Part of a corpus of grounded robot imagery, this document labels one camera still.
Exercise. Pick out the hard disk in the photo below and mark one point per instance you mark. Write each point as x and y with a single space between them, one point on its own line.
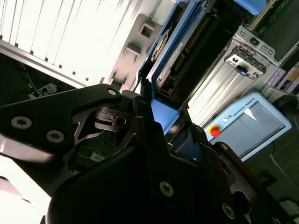
163 114

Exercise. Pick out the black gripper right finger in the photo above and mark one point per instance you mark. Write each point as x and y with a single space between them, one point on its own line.
233 182

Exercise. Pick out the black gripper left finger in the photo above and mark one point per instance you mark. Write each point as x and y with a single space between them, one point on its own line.
46 109

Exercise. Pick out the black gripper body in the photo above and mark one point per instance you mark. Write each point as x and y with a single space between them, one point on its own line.
105 198

